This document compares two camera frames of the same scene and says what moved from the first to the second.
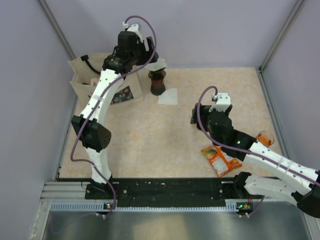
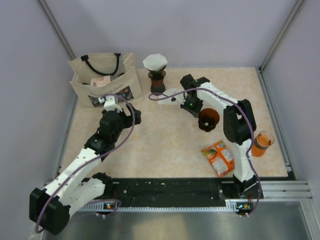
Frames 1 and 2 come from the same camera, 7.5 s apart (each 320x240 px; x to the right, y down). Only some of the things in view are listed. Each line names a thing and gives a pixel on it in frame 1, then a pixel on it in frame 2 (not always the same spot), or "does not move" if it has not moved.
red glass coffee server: [157, 87] does not move
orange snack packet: [222, 162] does not move
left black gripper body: [138, 56] to [125, 122]
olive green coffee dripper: [157, 75] does not move
